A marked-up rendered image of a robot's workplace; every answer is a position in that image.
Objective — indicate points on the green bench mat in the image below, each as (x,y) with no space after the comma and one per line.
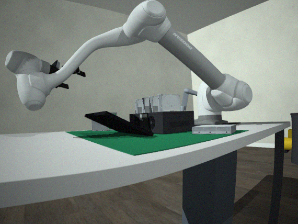
(140,144)

